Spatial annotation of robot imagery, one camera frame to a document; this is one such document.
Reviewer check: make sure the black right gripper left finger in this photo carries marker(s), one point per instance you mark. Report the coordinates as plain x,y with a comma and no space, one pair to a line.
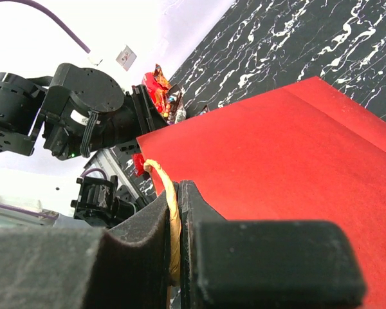
124,267

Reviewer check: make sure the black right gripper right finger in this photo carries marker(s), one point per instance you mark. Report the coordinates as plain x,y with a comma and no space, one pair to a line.
263,264

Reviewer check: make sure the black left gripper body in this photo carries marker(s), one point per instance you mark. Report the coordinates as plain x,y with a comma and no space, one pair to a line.
137,116

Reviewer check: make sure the red candy bag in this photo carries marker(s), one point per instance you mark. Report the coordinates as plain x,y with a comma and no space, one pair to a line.
157,87

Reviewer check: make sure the purple M&M's pack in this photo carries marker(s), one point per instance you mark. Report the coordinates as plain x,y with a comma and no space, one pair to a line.
204,110

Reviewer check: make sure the red brown paper bag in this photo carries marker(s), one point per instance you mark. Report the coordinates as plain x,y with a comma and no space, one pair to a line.
303,151

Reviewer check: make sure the brown M&M's pack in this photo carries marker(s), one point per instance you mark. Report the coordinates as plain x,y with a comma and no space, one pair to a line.
177,112

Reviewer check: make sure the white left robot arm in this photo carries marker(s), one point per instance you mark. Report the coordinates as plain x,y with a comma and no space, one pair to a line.
77,111

